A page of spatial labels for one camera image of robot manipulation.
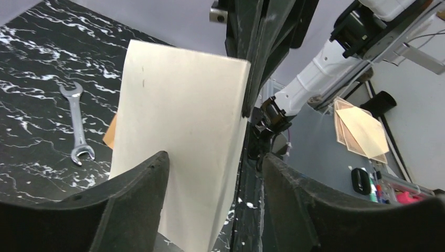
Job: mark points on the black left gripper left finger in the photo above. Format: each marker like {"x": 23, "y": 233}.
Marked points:
{"x": 121, "y": 214}

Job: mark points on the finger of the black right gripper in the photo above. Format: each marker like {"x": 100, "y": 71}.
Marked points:
{"x": 263, "y": 32}

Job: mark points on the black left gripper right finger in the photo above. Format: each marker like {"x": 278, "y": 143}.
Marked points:
{"x": 310, "y": 216}

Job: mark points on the orange paper envelope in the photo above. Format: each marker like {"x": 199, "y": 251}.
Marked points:
{"x": 109, "y": 136}

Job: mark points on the beige lined letter paper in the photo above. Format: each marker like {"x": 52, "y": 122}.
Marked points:
{"x": 188, "y": 104}

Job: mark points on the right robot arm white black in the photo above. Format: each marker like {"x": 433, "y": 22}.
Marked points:
{"x": 276, "y": 113}

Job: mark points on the black computer mouse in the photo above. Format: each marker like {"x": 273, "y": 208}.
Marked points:
{"x": 360, "y": 181}

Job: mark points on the pens and pink clutter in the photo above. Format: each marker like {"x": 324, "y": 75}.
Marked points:
{"x": 398, "y": 191}

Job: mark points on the stack of spare envelopes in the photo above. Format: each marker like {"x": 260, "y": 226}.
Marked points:
{"x": 361, "y": 133}

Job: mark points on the silver open-end wrench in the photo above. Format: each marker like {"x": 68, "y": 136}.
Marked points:
{"x": 80, "y": 146}

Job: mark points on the black cylinder object outside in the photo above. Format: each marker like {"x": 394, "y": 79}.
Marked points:
{"x": 379, "y": 104}

